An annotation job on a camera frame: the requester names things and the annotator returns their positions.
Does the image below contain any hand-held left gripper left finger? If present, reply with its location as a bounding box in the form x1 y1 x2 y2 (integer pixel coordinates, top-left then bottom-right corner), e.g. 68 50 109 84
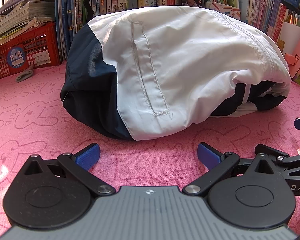
24 143 115 196

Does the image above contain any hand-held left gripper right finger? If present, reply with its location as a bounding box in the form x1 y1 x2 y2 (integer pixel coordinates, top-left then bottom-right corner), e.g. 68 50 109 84
182 142 278 196

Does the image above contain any white and navy jacket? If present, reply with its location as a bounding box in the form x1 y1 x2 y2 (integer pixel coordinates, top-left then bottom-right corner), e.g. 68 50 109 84
60 5 291 141

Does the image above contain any white card sheet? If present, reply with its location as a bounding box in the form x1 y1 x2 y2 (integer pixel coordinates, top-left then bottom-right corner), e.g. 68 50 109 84
277 21 300 55

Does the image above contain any grey knitted sock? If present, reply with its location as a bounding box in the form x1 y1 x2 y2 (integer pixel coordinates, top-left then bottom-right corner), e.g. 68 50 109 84
16 66 34 83

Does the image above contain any row of thin workbooks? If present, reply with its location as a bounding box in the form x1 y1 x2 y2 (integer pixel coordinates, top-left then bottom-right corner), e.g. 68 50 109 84
202 0 290 43

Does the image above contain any red plastic crate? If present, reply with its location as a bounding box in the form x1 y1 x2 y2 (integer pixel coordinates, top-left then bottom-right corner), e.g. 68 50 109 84
0 21 62 80

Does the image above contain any white printer box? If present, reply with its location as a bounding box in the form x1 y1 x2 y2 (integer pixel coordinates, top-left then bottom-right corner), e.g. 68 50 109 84
205 1 241 20

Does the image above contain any stack of paper booklets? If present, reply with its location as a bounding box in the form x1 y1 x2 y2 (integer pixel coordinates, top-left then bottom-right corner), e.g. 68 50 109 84
0 0 57 47

